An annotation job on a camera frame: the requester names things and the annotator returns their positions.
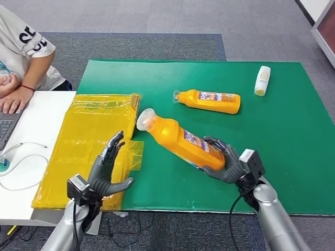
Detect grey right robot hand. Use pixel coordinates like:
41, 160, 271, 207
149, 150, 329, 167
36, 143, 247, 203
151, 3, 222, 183
201, 136, 249, 185

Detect person's left hand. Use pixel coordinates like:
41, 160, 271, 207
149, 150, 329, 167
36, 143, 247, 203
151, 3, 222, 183
0, 86, 33, 115

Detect person's right hand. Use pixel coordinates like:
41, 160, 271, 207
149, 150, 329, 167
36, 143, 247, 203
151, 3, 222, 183
0, 73, 21, 99

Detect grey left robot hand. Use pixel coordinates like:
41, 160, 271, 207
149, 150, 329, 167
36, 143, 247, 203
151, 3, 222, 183
87, 130, 135, 198

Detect large orange detergent bottle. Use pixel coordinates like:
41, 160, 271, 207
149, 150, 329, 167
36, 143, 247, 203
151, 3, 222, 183
136, 108, 226, 172

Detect teal labelled clear bottle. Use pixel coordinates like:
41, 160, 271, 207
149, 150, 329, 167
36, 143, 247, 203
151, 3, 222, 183
0, 156, 11, 173

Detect small orange detergent bottle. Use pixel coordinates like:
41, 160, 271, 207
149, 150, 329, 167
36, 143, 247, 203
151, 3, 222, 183
172, 89, 241, 115

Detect small white bottle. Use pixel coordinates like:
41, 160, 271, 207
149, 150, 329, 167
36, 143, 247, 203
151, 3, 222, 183
254, 65, 271, 97

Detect grey laptop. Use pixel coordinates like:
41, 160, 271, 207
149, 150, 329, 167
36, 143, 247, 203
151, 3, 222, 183
0, 103, 25, 151

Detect yellow plastic sheet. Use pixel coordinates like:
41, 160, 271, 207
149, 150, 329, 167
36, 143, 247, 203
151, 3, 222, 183
31, 93, 144, 211

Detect green table mat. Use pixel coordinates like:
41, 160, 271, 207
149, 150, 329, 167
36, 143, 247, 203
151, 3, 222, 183
76, 59, 335, 215

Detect person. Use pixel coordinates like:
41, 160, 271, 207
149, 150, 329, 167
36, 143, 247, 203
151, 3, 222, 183
0, 4, 73, 115

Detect red wrist bracelet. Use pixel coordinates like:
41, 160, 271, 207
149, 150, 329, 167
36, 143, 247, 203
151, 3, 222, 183
19, 83, 36, 93

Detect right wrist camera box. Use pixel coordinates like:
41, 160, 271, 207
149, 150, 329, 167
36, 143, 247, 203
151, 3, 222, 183
239, 149, 265, 182

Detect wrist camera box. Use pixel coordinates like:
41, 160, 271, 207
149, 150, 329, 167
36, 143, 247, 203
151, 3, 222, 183
67, 174, 92, 208
239, 149, 265, 182

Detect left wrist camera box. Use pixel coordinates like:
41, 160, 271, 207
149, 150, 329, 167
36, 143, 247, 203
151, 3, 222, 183
67, 174, 92, 208

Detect white cable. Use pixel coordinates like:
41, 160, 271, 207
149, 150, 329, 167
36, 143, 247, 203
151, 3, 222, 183
0, 142, 49, 192

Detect black floor cables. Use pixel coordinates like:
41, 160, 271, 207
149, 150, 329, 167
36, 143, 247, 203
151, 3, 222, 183
104, 212, 157, 248

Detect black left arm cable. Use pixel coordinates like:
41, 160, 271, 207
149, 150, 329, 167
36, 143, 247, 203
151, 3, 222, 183
73, 202, 80, 251

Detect red fire hose cabinet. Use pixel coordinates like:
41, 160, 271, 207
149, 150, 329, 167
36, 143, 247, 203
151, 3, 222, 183
311, 0, 335, 69

